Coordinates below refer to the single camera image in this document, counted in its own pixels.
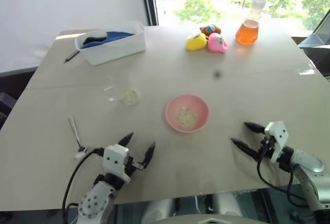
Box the pink bowl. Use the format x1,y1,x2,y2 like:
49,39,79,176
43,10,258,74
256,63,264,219
165,94,210,133

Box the white plastic bin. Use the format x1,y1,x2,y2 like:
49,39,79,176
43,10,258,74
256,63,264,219
74,21,147,67

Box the black pen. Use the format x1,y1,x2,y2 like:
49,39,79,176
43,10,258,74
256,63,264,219
64,50,79,63

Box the clear plastic cup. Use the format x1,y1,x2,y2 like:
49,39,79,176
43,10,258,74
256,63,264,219
104,72,142,105

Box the black object in bin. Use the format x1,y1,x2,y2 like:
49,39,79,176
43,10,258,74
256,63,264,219
82,34,108,45

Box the blue cloth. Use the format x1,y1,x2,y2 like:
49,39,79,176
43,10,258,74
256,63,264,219
79,31,135,50

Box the pink plush toy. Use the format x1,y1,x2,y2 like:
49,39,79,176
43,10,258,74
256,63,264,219
207,33,228,53

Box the yellow plush toy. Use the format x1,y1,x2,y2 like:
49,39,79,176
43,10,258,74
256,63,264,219
186,33,208,52

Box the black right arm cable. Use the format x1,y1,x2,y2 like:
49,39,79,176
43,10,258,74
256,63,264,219
256,138,309,207

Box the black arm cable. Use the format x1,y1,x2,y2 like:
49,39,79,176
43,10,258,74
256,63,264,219
256,138,309,207
61,147,105,224

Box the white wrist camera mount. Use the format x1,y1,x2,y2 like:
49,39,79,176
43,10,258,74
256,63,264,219
103,144,131,183
264,121,289,163

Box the glass flask with orange liquid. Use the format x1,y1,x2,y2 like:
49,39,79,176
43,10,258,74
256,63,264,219
235,0,267,45

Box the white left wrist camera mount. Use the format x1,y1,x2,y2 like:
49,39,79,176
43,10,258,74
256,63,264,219
103,144,131,183

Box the brown plush toy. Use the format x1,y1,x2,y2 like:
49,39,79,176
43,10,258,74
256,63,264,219
200,24,222,37

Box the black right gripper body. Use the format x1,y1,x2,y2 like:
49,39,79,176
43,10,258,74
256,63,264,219
257,136,276,162

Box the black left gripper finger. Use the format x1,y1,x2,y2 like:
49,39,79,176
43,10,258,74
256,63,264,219
141,141,156,170
118,132,135,147

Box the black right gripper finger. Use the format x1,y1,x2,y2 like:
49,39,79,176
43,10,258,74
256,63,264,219
230,138,260,161
243,121,266,134

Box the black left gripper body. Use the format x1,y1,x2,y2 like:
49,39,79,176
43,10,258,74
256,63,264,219
124,155,144,179

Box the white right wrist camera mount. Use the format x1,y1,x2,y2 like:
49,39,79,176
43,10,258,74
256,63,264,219
264,121,289,163

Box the metal spoon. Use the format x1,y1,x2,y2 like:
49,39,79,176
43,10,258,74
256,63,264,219
68,116,87,161

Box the black window frame post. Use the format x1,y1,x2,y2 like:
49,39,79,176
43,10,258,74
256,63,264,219
139,0,159,27

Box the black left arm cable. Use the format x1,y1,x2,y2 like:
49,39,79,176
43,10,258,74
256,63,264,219
61,147,105,224

